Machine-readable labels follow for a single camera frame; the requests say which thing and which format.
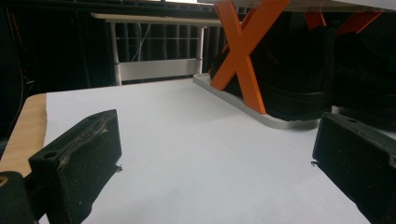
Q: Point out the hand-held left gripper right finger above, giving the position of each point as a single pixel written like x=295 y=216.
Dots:
x=358 y=158

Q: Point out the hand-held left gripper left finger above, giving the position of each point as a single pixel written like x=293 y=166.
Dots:
x=77 y=168

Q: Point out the black shoe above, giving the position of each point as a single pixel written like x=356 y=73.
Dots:
x=367 y=77
x=289 y=77

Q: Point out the white shoe rack orange supports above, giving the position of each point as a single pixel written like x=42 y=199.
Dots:
x=241 y=56

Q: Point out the wooden framed white board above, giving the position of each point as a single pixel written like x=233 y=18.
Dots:
x=202 y=161

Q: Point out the white desk frame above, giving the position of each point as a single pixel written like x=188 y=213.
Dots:
x=155 y=68

